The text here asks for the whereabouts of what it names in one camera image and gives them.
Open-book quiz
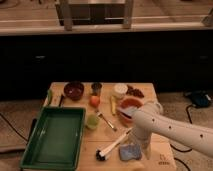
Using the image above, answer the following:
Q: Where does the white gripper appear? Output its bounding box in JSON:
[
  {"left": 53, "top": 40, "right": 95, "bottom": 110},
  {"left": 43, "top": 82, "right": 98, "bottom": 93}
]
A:
[{"left": 129, "top": 126, "right": 152, "bottom": 158}]

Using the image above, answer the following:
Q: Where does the blue sponge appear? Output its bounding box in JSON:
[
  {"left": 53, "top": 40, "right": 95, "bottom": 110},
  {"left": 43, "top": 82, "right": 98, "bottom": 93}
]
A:
[{"left": 119, "top": 144, "right": 142, "bottom": 161}]

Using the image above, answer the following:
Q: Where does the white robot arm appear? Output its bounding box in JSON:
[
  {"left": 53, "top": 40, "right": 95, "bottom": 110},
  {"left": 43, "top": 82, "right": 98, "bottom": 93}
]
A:
[{"left": 128, "top": 102, "right": 213, "bottom": 158}]

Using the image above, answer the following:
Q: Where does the green plastic tray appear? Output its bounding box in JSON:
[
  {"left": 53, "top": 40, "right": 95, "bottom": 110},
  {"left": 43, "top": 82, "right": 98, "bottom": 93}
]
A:
[{"left": 20, "top": 107, "right": 85, "bottom": 171}]

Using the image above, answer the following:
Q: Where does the orange bowl with cloth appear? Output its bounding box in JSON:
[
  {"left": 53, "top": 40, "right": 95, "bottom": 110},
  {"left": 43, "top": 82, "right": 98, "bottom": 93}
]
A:
[{"left": 116, "top": 97, "right": 144, "bottom": 126}]

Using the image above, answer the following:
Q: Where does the white dish brush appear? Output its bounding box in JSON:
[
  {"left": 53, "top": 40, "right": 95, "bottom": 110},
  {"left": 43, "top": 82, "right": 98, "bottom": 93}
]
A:
[{"left": 96, "top": 129, "right": 130, "bottom": 161}]

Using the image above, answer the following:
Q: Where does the dark red food pile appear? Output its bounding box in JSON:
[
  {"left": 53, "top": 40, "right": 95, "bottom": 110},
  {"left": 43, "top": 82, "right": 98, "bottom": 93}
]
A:
[{"left": 127, "top": 85, "right": 144, "bottom": 98}]

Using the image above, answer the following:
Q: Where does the white round container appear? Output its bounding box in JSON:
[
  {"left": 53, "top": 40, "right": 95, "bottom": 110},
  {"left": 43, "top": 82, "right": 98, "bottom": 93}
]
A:
[{"left": 113, "top": 83, "right": 128, "bottom": 99}]

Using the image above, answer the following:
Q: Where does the green plastic cup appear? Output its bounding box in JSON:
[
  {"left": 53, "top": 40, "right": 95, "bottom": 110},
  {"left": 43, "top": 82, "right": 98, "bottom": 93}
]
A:
[{"left": 86, "top": 115, "right": 99, "bottom": 130}]

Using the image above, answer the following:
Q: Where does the orange fruit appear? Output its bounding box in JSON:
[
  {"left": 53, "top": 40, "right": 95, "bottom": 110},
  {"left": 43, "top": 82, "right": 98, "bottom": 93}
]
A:
[{"left": 89, "top": 96, "right": 100, "bottom": 107}]

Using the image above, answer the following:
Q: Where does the small metal cup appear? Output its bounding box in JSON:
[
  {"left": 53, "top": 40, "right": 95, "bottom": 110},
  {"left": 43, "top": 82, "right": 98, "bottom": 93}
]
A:
[{"left": 91, "top": 82, "right": 102, "bottom": 96}]

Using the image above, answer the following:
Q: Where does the black floor device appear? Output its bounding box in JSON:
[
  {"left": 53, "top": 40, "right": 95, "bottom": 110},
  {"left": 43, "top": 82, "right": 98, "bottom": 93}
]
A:
[{"left": 184, "top": 91, "right": 211, "bottom": 108}]

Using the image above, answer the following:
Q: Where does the dark red bowl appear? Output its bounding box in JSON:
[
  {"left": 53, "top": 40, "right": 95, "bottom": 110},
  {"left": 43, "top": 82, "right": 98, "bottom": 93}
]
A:
[{"left": 64, "top": 82, "right": 84, "bottom": 101}]

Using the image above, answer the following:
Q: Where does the black utensil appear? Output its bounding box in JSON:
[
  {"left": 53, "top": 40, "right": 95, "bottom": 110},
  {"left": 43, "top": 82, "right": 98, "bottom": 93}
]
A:
[{"left": 58, "top": 94, "right": 65, "bottom": 107}]

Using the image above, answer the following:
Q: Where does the green vegetable toy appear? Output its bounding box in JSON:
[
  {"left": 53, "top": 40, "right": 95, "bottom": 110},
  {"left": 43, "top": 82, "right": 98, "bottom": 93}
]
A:
[{"left": 46, "top": 89, "right": 52, "bottom": 106}]

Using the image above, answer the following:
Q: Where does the black cable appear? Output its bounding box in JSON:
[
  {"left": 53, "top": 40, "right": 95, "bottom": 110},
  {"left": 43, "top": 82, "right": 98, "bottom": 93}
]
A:
[
  {"left": 169, "top": 104, "right": 198, "bottom": 171},
  {"left": 0, "top": 112, "right": 29, "bottom": 144}
]

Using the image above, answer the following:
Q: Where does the black cable left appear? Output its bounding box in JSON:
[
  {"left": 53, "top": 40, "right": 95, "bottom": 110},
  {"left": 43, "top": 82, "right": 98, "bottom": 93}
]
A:
[{"left": 0, "top": 112, "right": 29, "bottom": 144}]

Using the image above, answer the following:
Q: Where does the wooden stool frame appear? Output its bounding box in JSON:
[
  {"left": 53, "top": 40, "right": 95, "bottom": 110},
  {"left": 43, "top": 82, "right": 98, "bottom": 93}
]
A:
[{"left": 55, "top": 0, "right": 134, "bottom": 31}]

